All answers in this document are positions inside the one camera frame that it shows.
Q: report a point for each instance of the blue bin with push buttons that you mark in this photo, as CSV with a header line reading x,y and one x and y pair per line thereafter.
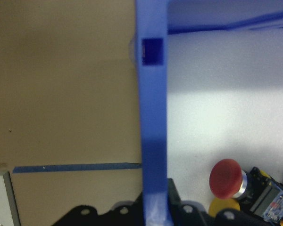
x,y
153,106

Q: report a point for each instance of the red mushroom push button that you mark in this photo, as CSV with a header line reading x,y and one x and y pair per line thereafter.
x,y
224,177

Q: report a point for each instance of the white metal plate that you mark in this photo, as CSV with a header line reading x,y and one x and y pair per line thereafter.
x,y
1,200

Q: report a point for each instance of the black yellow switch block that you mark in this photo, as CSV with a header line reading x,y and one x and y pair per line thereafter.
x,y
264,190

